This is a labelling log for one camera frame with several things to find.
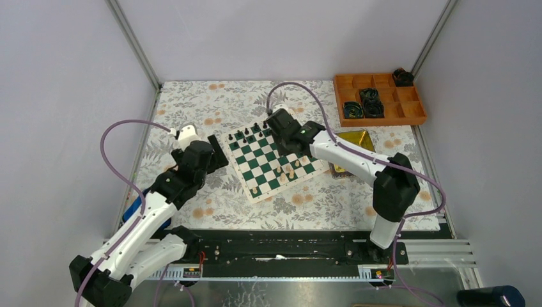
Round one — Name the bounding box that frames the blue object under arm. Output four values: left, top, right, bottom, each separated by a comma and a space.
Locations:
121, 196, 172, 230

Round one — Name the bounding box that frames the black coil tray lower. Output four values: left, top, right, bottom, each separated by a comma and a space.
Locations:
362, 100, 384, 118

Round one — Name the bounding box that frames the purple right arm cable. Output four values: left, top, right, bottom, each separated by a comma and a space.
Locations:
265, 81, 447, 307

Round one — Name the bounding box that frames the black mounting base rail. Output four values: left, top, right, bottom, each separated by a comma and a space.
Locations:
176, 230, 409, 278

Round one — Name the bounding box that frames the green white chess board mat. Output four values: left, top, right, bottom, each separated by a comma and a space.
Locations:
221, 121, 329, 203

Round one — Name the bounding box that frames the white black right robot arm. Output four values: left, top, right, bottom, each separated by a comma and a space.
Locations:
265, 108, 421, 264

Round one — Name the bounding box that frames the black coil tray upper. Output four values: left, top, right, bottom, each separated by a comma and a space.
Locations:
359, 88, 380, 102

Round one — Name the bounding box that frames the gold chess piece tin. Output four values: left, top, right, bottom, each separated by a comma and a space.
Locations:
329, 130, 377, 180

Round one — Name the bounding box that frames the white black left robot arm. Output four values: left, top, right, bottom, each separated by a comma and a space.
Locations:
69, 135, 228, 306

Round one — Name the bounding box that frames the wooden compartment tray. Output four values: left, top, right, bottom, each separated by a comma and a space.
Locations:
333, 73, 428, 127

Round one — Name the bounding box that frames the floral table mat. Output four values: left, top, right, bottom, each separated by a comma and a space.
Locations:
131, 80, 441, 232

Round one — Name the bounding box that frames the black coil outside tray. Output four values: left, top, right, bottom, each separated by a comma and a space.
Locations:
392, 68, 414, 87

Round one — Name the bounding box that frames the dark cylinder bottom right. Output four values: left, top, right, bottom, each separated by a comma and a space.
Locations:
456, 285, 526, 307

